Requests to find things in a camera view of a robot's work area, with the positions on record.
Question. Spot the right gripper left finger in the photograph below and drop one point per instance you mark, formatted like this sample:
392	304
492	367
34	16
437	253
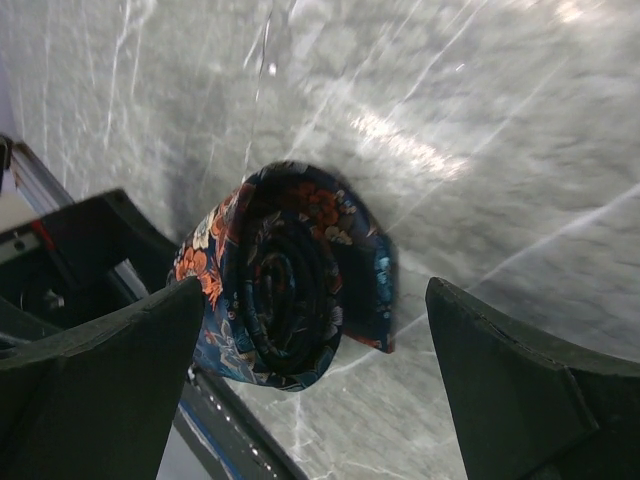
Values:
97	401

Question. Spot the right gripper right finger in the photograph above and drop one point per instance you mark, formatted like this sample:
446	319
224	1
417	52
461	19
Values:
527	404

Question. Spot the dark floral patterned necktie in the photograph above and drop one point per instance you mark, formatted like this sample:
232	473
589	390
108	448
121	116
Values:
289	264

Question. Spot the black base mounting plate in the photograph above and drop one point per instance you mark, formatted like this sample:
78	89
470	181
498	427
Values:
59	271

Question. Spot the aluminium rail frame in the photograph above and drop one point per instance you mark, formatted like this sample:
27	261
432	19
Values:
36	211

